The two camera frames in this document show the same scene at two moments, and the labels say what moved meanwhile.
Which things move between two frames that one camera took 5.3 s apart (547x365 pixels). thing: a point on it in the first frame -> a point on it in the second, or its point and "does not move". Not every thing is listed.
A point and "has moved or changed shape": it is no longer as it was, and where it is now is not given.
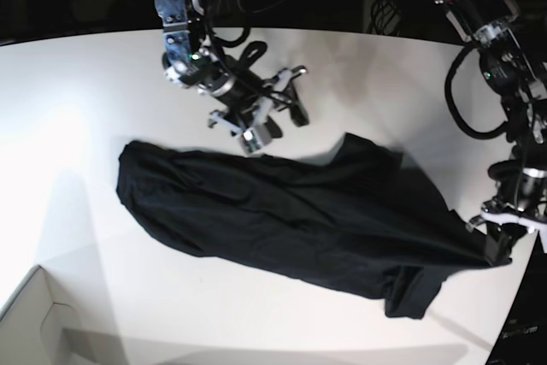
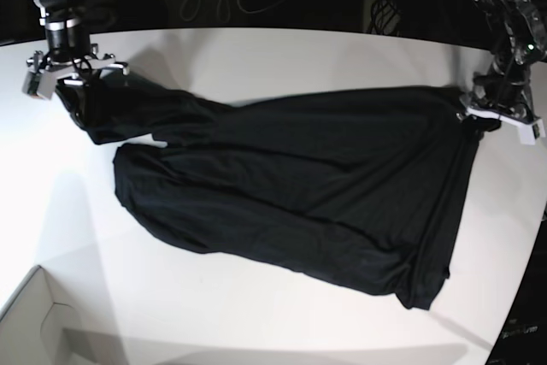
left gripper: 255,112 -> 85,68
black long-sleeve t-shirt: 357,216 has moved or changed shape
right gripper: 501,239 -> 515,115
